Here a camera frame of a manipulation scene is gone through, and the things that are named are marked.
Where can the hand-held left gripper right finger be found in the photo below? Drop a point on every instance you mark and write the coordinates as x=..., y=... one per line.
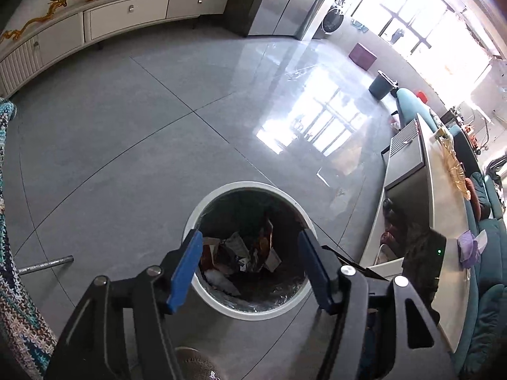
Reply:
x=313, y=269

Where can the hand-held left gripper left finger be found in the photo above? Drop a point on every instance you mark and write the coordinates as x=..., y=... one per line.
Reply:
x=184, y=269

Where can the red snack packet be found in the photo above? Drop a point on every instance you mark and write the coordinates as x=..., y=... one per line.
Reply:
x=206, y=257

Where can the white milk carton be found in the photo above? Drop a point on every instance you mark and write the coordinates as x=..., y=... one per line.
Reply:
x=272, y=262

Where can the brown snack packet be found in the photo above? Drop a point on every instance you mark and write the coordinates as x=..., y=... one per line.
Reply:
x=263, y=239

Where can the white printed paper wrapper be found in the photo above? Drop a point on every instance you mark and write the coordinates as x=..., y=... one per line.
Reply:
x=237, y=245

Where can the grey trash bin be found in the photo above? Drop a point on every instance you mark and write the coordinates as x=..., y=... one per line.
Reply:
x=253, y=313

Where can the purple tissue flower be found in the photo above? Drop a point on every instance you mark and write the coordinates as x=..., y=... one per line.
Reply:
x=469, y=247

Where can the grey coffee table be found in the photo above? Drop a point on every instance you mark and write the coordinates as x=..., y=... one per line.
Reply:
x=443, y=225

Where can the teal sofa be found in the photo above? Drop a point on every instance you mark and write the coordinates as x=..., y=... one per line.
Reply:
x=489, y=304

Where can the brown slipper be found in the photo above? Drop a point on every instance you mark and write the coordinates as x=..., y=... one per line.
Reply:
x=196, y=364

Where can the golden plastic wrap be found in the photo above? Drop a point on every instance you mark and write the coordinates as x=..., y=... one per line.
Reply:
x=453, y=162

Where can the metal furniture leg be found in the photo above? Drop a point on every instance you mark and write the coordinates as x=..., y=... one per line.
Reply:
x=47, y=265

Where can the zigzag knitted blanket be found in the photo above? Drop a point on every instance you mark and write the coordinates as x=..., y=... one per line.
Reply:
x=19, y=304

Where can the blue waste bin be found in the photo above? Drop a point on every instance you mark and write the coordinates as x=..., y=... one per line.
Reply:
x=381, y=86

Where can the purple stool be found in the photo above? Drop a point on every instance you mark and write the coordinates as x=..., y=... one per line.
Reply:
x=362, y=56

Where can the white tv cabinet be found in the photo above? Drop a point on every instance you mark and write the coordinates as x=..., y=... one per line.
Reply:
x=126, y=12

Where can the silver refrigerator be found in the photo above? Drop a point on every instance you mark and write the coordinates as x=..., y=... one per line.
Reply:
x=277, y=0

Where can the golden dragon figurine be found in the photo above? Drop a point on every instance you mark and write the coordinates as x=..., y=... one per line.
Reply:
x=35, y=21

